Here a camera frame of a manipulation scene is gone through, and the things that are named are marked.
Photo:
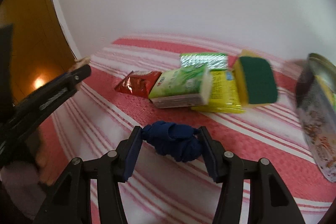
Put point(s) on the green tissue pack large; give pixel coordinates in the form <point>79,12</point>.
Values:
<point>182,87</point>

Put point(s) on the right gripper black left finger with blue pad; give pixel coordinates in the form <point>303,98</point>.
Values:
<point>69,200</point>

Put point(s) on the silver green foil packet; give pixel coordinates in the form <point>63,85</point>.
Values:
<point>214,61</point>

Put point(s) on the red foil snack packet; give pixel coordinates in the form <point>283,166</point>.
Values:
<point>138,83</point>

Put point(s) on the yellow green sponge on cloth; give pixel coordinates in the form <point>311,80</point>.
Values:
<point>254,80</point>

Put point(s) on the round metal cookie tin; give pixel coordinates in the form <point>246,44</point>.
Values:
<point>315,100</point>

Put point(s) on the yellow snack bag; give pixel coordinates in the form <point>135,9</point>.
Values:
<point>224,96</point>

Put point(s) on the white wrapped candy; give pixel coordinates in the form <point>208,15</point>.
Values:
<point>79,63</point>

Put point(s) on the dark blue knotted cloth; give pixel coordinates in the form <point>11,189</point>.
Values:
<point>179,141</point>

